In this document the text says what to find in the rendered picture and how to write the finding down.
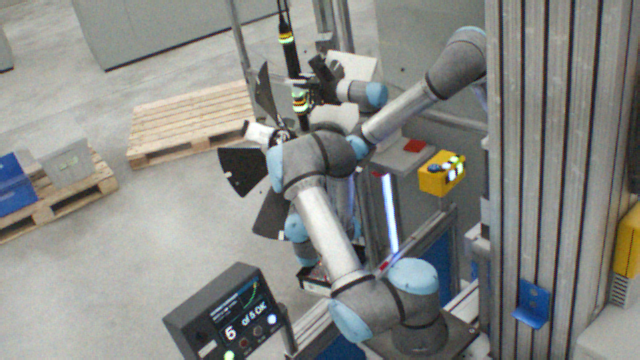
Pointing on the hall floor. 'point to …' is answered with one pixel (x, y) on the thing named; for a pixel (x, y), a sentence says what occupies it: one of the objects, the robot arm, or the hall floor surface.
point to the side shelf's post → (396, 208)
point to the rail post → (455, 260)
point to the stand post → (365, 221)
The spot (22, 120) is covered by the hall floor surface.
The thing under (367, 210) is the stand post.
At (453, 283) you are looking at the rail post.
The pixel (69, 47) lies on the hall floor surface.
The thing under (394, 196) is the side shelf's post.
